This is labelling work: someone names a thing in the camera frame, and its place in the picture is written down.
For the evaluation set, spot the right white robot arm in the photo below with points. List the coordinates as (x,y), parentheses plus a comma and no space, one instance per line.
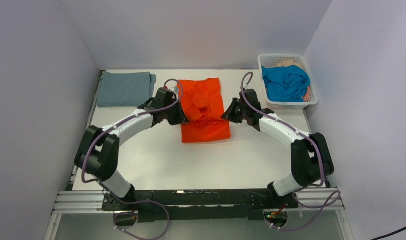
(310,158)

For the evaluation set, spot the blue t shirt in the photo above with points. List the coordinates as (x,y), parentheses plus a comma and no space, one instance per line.
(268,76)

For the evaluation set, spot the orange t shirt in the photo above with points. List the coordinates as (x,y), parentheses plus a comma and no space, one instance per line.
(202,104)

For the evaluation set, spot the folded grey-blue t shirt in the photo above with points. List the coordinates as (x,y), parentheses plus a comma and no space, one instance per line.
(125,89)

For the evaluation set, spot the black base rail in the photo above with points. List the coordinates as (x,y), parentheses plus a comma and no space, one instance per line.
(214,204)

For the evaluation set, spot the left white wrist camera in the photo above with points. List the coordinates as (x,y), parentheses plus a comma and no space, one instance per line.
(175,90)

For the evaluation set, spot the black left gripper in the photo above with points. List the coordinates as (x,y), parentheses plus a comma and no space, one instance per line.
(175,114)

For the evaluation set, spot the white plastic basket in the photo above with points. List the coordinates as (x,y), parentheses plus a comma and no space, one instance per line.
(272,60)

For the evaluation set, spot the aluminium table frame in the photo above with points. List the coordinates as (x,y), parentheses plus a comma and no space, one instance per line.
(155,159)

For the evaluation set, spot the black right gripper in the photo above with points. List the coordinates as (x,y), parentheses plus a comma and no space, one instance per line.
(235,113)

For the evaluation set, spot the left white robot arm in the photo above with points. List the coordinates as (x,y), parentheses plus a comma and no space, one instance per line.
(98,151)

